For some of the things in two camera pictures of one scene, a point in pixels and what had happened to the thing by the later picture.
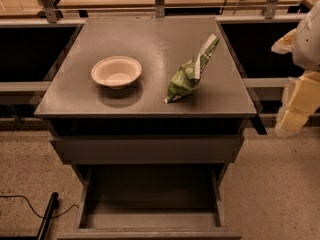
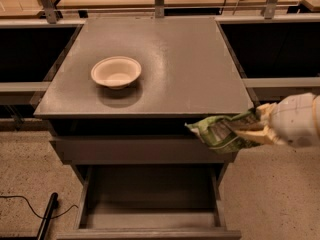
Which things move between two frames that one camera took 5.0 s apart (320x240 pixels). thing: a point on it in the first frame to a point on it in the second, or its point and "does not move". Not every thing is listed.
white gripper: (308, 45) to (292, 120)
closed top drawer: (148, 149) does not move
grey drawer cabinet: (150, 111) does not move
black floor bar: (50, 207) does not move
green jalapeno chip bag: (188, 76) to (221, 133)
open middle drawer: (157, 201) does not move
